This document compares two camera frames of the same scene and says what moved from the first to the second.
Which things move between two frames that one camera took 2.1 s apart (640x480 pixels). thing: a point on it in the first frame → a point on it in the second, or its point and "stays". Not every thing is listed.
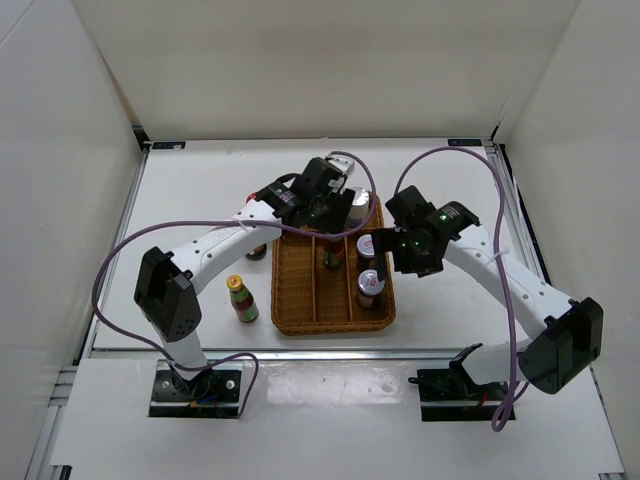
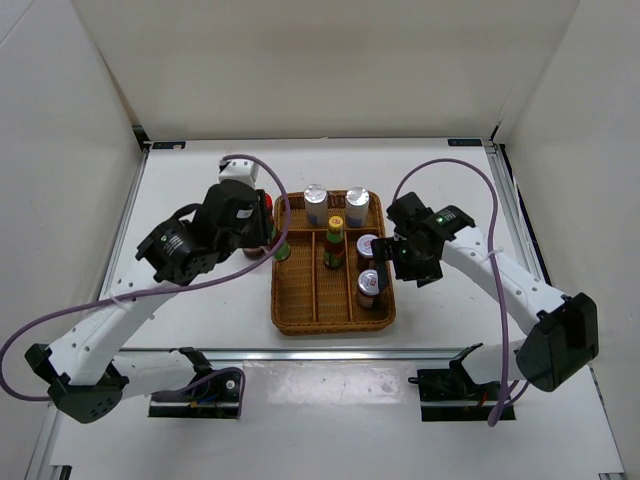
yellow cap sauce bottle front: [242, 299] → [283, 253]
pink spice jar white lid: [369, 286] stays
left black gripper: [336, 222] → [261, 235]
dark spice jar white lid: [365, 246] stays
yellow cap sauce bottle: [333, 252] stays
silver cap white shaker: [359, 211] stays
